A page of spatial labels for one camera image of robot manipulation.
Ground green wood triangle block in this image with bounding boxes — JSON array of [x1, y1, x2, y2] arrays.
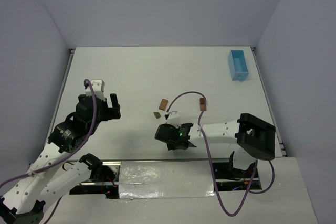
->
[[153, 112, 161, 119]]

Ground silver reflective tape sheet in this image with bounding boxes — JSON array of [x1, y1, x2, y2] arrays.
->
[[119, 161, 215, 199]]

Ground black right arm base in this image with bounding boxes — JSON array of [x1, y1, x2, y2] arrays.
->
[[212, 162, 255, 191]]

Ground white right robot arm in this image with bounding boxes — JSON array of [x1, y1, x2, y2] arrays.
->
[[154, 111, 276, 170]]

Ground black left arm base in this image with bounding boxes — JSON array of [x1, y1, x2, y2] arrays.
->
[[69, 162, 121, 199]]

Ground tan wood rectangular block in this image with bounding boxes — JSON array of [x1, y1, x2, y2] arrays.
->
[[200, 104, 206, 111]]

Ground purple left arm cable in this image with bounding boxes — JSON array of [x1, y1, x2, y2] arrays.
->
[[0, 78, 96, 224]]

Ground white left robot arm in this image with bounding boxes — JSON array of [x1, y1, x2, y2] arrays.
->
[[1, 93, 121, 223]]

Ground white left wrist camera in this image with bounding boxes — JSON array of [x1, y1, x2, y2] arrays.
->
[[85, 79, 105, 100]]

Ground blue plastic box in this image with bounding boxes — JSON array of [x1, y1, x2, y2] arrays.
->
[[228, 50, 249, 81]]

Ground light wood rectangular block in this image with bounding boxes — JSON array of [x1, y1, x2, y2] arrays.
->
[[159, 99, 168, 111]]

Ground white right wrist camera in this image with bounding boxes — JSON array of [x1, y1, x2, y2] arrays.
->
[[165, 111, 181, 128]]

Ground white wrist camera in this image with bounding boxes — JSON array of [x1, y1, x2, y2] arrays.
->
[[165, 111, 181, 128], [85, 79, 105, 100]]

